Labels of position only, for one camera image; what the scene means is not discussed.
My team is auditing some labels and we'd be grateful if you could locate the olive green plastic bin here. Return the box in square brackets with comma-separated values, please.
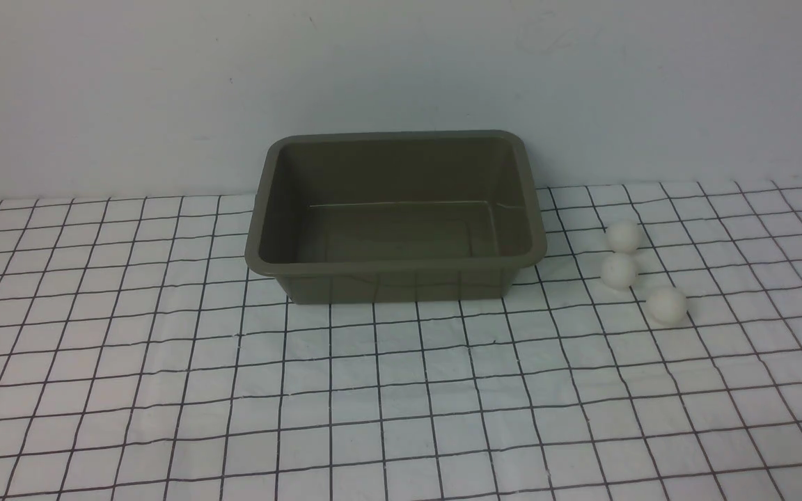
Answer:
[245, 130, 547, 305]

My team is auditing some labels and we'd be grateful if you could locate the white table-tennis ball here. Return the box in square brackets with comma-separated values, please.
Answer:
[599, 253, 639, 289]
[645, 287, 688, 326]
[606, 220, 644, 254]

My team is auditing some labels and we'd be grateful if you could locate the white black-grid tablecloth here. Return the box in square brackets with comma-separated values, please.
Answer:
[0, 179, 802, 500]

